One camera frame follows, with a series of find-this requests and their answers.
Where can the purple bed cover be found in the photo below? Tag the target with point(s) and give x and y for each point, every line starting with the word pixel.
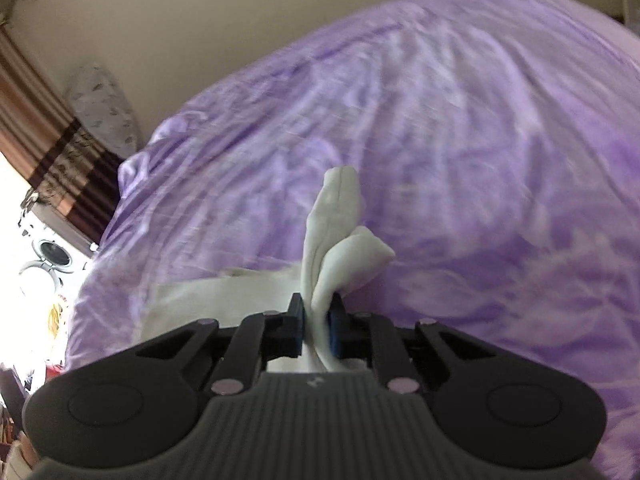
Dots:
pixel 450 160

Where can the brown striped curtain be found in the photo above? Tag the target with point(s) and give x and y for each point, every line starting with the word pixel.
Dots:
pixel 50 135

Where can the white washing machine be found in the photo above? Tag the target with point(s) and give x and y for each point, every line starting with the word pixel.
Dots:
pixel 50 255

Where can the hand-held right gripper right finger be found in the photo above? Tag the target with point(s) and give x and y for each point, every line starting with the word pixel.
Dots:
pixel 334 330

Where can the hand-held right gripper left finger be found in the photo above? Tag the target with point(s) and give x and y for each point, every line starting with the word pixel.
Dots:
pixel 299 325

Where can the white printed sweatshirt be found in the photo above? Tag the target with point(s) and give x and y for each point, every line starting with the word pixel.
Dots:
pixel 335 240

